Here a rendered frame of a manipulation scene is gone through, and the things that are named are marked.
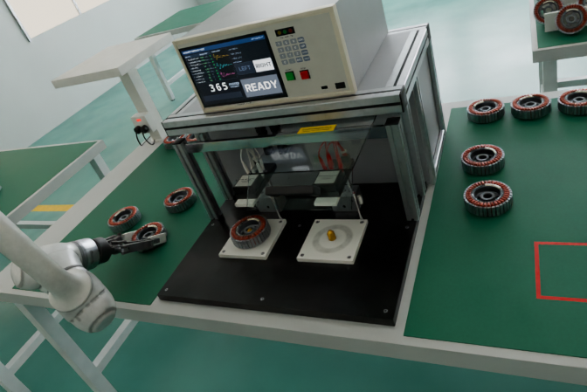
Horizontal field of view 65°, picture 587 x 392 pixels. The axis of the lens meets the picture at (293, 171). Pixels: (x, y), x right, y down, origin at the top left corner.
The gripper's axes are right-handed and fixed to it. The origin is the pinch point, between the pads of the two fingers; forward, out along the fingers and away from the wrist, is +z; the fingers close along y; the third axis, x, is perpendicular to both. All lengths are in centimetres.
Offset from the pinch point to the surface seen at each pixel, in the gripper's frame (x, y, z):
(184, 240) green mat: -0.7, 13.1, 2.9
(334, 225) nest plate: 6, 63, 9
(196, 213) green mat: 5.6, 8.6, 13.8
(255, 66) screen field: 48, 51, -7
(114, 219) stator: 3.5, -21.3, 4.1
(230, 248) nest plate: 0.2, 35.3, -1.9
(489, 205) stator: 12, 99, 18
